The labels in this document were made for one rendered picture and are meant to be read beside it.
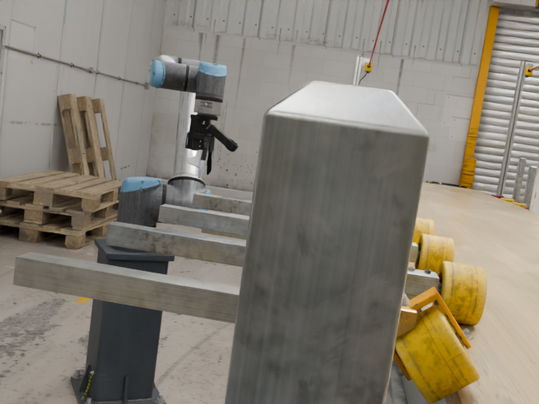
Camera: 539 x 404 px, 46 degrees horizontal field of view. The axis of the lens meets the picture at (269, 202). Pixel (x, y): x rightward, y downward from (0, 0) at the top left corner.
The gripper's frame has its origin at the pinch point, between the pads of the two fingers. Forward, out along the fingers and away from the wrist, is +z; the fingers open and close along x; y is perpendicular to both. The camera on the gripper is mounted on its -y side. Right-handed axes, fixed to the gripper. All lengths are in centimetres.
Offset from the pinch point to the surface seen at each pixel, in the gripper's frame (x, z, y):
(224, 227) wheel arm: 93, 0, -21
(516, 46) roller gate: -751, -183, -292
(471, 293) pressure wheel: 122, -1, -58
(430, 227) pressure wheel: 71, -3, -61
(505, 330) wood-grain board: 118, 4, -65
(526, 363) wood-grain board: 131, 3, -63
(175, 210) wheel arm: 93, -2, -12
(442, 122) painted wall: -754, -62, -206
